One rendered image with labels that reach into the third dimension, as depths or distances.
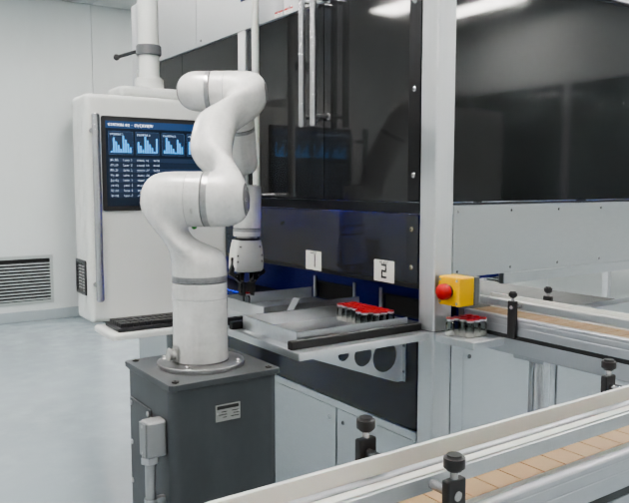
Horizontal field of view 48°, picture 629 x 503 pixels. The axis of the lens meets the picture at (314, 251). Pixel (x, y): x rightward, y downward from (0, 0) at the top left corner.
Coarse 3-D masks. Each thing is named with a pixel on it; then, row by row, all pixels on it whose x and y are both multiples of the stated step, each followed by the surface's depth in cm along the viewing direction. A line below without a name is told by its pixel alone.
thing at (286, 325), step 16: (336, 304) 203; (256, 320) 180; (272, 320) 191; (288, 320) 193; (304, 320) 196; (320, 320) 196; (336, 320) 196; (384, 320) 179; (400, 320) 182; (272, 336) 174; (288, 336) 168; (304, 336) 166
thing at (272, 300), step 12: (300, 288) 236; (228, 300) 216; (240, 300) 210; (252, 300) 226; (264, 300) 229; (276, 300) 230; (288, 300) 230; (300, 300) 230; (312, 300) 230; (324, 300) 211; (336, 300) 213; (348, 300) 216; (252, 312) 204; (264, 312) 199
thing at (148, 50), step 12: (144, 0) 241; (156, 0) 243; (144, 12) 242; (156, 12) 244; (144, 24) 242; (156, 24) 244; (144, 36) 242; (156, 36) 244; (144, 48) 242; (156, 48) 243; (144, 60) 243; (156, 60) 245; (144, 72) 244; (156, 72) 245; (144, 84) 243; (156, 84) 244
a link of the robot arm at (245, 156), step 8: (240, 136) 198; (248, 136) 199; (240, 144) 199; (248, 144) 200; (256, 144) 204; (240, 152) 201; (248, 152) 201; (256, 152) 204; (240, 160) 202; (248, 160) 203; (256, 160) 205; (240, 168) 203; (248, 168) 204; (256, 168) 207
